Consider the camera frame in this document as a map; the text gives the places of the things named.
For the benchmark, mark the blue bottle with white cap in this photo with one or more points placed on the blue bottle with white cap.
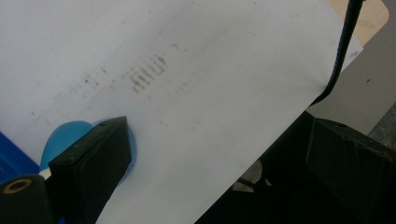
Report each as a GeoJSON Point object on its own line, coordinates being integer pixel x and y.
{"type": "Point", "coordinates": [63, 138]}

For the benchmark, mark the white paper sheet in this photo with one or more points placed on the white paper sheet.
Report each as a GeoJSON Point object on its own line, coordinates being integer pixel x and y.
{"type": "Point", "coordinates": [218, 93]}

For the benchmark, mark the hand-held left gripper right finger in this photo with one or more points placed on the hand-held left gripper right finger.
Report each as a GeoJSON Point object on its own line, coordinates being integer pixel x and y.
{"type": "Point", "coordinates": [351, 161]}

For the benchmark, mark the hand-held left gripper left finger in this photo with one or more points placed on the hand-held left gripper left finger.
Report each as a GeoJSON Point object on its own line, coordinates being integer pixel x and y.
{"type": "Point", "coordinates": [90, 161]}

